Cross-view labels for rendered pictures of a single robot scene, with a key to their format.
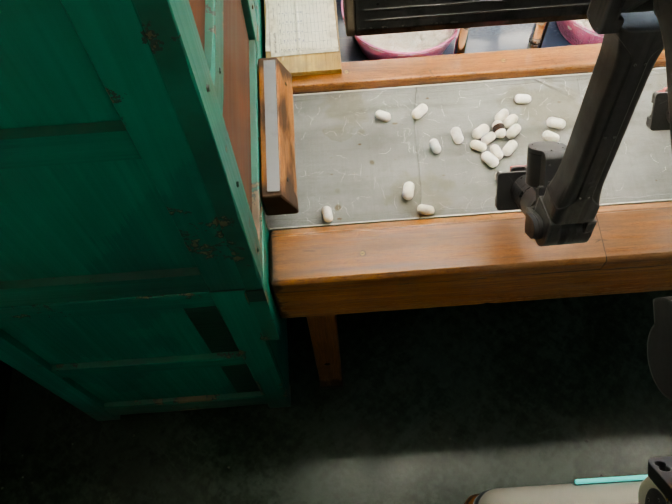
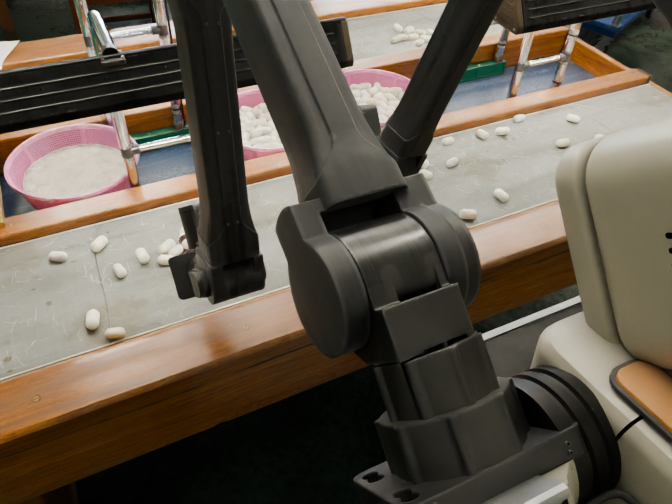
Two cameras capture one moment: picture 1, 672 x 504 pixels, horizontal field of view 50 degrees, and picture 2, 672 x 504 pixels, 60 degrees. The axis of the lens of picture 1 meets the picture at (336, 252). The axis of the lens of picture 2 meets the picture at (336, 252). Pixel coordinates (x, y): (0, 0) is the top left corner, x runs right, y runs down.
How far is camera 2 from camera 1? 46 cm
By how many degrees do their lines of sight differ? 26
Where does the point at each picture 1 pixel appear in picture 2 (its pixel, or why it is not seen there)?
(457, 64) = (133, 195)
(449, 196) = (142, 314)
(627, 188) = not seen: hidden behind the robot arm
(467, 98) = (150, 223)
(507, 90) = not seen: hidden behind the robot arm
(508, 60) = (183, 183)
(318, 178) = not seen: outside the picture
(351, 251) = (21, 400)
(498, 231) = (198, 331)
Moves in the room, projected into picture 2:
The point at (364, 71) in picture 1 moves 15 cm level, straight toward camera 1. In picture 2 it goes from (32, 220) to (33, 276)
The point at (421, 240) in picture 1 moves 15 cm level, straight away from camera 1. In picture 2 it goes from (110, 364) to (117, 289)
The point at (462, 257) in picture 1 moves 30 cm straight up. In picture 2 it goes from (161, 368) to (117, 218)
